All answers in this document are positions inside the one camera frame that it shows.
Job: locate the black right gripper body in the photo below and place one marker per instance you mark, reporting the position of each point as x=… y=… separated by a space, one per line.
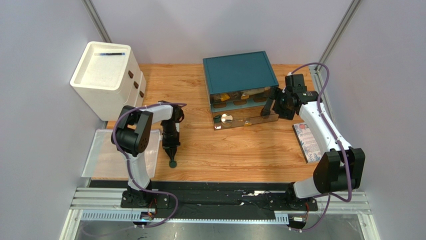
x=275 y=99

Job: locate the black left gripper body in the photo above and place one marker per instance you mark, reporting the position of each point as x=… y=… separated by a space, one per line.
x=171 y=137

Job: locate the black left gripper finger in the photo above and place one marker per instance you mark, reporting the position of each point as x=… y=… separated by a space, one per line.
x=170 y=153
x=174 y=152

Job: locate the dark green round compact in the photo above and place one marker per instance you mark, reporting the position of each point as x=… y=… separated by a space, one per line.
x=173 y=164
x=217 y=119

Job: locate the clear acrylic drawer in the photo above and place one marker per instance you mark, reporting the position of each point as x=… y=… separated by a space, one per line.
x=245 y=113
x=243 y=94

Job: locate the gold rim powder jar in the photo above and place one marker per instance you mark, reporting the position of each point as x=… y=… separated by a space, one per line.
x=226 y=120

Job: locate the orange tube white cap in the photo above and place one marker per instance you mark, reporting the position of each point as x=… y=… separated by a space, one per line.
x=222 y=97

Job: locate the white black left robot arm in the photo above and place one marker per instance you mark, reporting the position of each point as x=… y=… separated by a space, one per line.
x=131 y=136

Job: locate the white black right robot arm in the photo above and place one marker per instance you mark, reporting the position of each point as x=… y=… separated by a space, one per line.
x=341 y=166

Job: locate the teal drawer organizer box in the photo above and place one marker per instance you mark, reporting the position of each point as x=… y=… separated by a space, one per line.
x=238 y=72

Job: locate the floral pink palette box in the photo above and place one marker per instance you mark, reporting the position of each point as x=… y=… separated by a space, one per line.
x=308 y=145

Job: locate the clear plastic zip pouch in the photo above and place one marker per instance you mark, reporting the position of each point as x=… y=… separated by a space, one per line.
x=104 y=162

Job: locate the white storage cabinet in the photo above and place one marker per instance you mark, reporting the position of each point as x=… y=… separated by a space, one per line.
x=107 y=78

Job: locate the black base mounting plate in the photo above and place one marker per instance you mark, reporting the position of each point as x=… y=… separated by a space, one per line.
x=261 y=199

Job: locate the aluminium rail frame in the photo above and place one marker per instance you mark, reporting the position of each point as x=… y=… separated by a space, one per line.
x=95 y=213

